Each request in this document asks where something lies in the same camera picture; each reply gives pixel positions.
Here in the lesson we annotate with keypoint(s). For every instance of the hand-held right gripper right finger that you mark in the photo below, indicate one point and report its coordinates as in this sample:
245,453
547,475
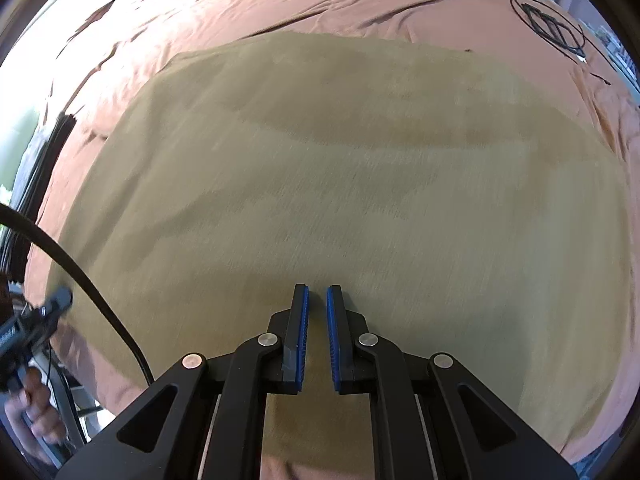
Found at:
334,340

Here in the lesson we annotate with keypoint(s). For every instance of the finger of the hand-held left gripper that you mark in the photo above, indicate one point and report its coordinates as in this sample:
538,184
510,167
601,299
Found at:
59,301

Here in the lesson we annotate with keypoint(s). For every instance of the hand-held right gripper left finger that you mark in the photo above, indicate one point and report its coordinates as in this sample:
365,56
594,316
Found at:
300,340

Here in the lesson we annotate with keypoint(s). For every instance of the tan printed t-shirt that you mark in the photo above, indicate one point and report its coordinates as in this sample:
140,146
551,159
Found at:
320,185

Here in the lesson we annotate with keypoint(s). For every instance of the grey folded clothes stack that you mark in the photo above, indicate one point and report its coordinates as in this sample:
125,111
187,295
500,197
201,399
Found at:
37,180

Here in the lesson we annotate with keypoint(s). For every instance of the person's left hand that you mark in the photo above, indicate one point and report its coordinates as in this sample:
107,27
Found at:
37,410

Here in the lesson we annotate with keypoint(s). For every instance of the pale green pillow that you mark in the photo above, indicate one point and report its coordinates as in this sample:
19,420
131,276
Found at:
15,160

